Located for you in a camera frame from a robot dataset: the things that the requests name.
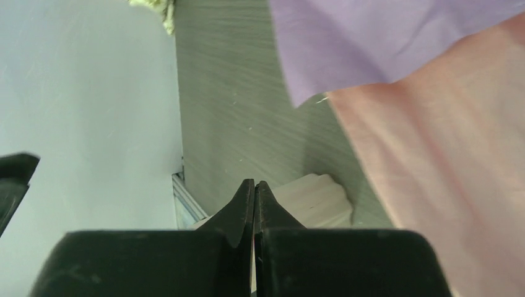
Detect cream patterned cloth bag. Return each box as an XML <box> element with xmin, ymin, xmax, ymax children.
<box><xmin>128</xmin><ymin>0</ymin><xmax>176</xmax><ymax>35</ymax></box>

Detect pink flower bouquet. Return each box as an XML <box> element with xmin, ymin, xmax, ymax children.
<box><xmin>269</xmin><ymin>0</ymin><xmax>524</xmax><ymax>296</ymax></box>

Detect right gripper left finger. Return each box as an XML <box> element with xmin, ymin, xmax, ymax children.
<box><xmin>30</xmin><ymin>179</ymin><xmax>255</xmax><ymax>296</ymax></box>

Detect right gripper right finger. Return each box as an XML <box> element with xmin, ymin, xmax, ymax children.
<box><xmin>254</xmin><ymin>182</ymin><xmax>451</xmax><ymax>296</ymax></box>

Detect white ribbed vase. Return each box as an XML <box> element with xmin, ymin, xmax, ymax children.
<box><xmin>193</xmin><ymin>173</ymin><xmax>354</xmax><ymax>230</ymax></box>

